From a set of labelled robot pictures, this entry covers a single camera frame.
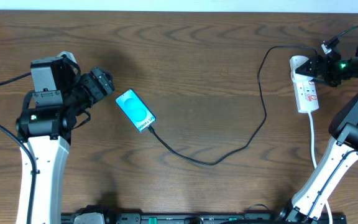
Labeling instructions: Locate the black right camera cable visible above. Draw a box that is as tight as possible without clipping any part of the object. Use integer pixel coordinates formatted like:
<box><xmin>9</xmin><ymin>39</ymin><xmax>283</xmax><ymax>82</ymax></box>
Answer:
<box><xmin>303</xmin><ymin>24</ymin><xmax>358</xmax><ymax>223</ymax></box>

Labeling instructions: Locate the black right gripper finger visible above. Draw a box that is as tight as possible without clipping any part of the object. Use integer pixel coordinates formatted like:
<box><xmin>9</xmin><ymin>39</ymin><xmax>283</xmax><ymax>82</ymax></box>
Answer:
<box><xmin>311</xmin><ymin>77</ymin><xmax>334</xmax><ymax>86</ymax></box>
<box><xmin>296</xmin><ymin>55</ymin><xmax>319</xmax><ymax>78</ymax></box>

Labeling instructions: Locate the black left camera cable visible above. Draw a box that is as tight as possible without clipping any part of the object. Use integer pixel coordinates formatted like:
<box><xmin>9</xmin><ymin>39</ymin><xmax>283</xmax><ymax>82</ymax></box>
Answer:
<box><xmin>0</xmin><ymin>72</ymin><xmax>40</xmax><ymax>224</ymax></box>

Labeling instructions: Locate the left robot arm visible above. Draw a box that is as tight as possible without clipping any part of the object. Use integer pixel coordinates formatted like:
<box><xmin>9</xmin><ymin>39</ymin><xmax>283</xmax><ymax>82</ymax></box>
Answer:
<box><xmin>16</xmin><ymin>51</ymin><xmax>114</xmax><ymax>223</ymax></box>

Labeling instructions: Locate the white USB charger plug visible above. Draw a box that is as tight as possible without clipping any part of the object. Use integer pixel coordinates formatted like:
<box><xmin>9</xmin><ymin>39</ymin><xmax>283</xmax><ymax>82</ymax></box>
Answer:
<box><xmin>290</xmin><ymin>55</ymin><xmax>313</xmax><ymax>83</ymax></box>

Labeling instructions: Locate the white power strip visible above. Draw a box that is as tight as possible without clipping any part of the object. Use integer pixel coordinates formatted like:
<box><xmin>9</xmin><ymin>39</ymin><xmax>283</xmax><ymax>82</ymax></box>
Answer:
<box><xmin>291</xmin><ymin>73</ymin><xmax>319</xmax><ymax>113</ymax></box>

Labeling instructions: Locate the white power strip cord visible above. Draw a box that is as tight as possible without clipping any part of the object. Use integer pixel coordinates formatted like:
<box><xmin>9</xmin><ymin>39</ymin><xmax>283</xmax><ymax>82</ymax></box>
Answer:
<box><xmin>307</xmin><ymin>112</ymin><xmax>334</xmax><ymax>224</ymax></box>

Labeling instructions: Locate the black camera cable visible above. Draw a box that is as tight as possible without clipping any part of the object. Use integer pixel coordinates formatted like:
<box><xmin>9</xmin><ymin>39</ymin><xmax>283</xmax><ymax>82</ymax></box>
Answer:
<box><xmin>303</xmin><ymin>24</ymin><xmax>358</xmax><ymax>223</ymax></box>
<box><xmin>0</xmin><ymin>72</ymin><xmax>40</xmax><ymax>224</ymax></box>

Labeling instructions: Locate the black charging cable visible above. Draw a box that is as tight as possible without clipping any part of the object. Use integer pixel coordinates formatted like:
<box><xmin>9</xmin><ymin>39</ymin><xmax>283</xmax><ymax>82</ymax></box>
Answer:
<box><xmin>147</xmin><ymin>45</ymin><xmax>318</xmax><ymax>167</ymax></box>

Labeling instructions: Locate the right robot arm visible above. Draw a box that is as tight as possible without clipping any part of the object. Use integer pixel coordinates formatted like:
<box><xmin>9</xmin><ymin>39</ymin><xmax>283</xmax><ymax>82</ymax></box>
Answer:
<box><xmin>276</xmin><ymin>37</ymin><xmax>358</xmax><ymax>223</ymax></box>

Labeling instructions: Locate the turquoise screen smartphone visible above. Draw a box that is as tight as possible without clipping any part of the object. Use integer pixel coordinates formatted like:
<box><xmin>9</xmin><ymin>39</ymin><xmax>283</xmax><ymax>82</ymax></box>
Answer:
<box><xmin>116</xmin><ymin>89</ymin><xmax>156</xmax><ymax>132</ymax></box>

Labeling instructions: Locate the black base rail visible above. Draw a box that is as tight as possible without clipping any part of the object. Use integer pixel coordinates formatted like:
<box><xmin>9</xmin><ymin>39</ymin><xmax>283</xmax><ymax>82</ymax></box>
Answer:
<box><xmin>60</xmin><ymin>203</ymin><xmax>347</xmax><ymax>224</ymax></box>

